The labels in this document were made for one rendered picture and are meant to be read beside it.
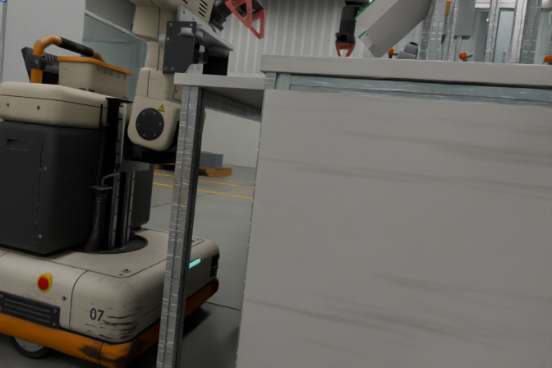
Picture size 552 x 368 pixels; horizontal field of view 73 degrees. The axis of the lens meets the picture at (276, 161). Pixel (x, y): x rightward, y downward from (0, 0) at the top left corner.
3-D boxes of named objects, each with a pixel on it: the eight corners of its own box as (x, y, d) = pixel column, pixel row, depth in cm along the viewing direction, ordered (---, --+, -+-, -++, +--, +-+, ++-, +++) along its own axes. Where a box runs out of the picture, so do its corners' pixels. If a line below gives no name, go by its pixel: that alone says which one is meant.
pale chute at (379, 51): (368, 48, 100) (357, 37, 102) (377, 60, 112) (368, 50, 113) (459, -35, 91) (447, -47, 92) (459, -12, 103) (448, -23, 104)
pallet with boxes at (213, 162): (154, 168, 683) (155, 147, 681) (177, 167, 760) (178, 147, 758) (213, 177, 650) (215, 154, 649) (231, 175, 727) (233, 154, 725)
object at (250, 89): (173, 84, 95) (174, 72, 95) (273, 117, 182) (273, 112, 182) (476, 104, 76) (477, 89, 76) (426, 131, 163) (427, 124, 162)
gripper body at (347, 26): (355, 47, 140) (357, 26, 139) (353, 39, 130) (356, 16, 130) (338, 45, 141) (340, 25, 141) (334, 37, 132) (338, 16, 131)
